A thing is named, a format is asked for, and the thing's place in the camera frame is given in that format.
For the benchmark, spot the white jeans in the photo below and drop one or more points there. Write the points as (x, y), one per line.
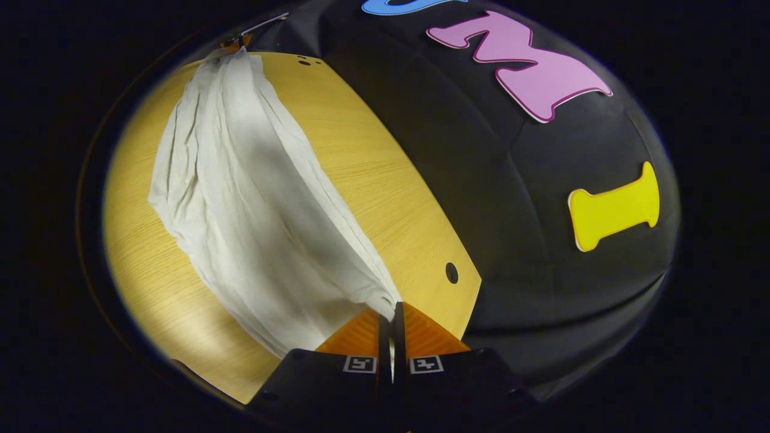
(252, 210)

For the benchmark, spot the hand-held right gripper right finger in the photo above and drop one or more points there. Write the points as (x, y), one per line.
(399, 343)

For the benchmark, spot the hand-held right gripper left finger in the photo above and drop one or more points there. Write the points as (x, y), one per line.
(384, 344)

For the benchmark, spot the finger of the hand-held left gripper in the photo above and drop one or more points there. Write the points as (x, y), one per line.
(239, 41)

